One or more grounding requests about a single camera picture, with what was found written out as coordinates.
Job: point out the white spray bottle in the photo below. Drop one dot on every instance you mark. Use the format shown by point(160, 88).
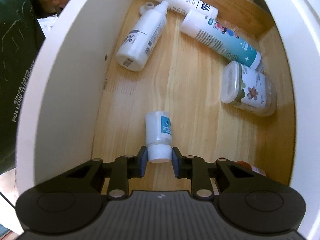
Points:
point(184, 6)

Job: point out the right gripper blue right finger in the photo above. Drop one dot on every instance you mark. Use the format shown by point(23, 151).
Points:
point(197, 170)

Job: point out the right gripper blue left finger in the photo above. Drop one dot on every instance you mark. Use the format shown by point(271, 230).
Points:
point(122, 170)

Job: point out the white open lower drawer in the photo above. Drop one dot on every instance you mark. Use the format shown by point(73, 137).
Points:
point(82, 110)

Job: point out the clear flower label jar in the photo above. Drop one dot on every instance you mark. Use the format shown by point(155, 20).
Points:
point(248, 90)

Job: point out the small white pill bottle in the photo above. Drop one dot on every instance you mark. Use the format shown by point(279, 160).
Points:
point(158, 136)

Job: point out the white bottle percent label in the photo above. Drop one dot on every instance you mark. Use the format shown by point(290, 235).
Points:
point(141, 40)

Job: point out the dark green printed bag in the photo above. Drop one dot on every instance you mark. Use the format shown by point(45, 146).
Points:
point(21, 39)

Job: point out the teal white cartoon tube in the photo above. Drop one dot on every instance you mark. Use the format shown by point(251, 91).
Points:
point(220, 39)

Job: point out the red capped item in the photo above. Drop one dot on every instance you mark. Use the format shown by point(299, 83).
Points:
point(252, 168)

